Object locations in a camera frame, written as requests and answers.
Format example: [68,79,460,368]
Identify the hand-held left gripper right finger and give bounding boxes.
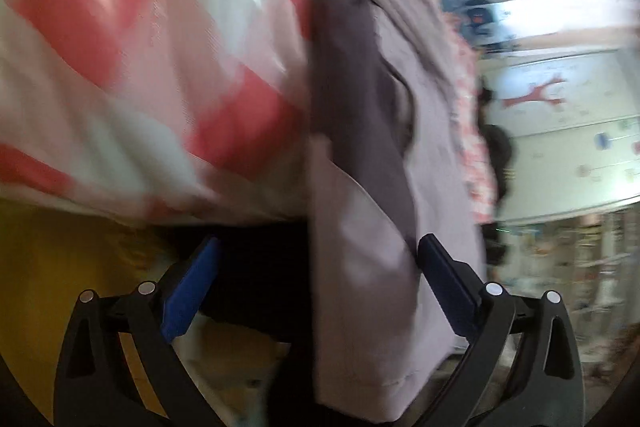
[417,233,586,427]

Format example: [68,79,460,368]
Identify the yellow floor mat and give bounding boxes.
[0,199,173,413]

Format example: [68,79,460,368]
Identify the lilac and purple jacket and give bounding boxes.
[305,0,488,427]

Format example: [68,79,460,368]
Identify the dark clothes pile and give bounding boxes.
[477,87,513,212]

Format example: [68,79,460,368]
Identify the white wardrobe with tree sticker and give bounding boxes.
[475,47,640,223]

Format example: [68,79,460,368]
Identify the cluttered shelf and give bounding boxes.
[492,199,640,388]

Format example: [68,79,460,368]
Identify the person's black pants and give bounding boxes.
[165,217,321,343]

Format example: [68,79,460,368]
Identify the pink checkered bed cover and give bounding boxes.
[0,0,496,228]

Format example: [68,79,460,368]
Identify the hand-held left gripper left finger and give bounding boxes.
[52,234,223,427]

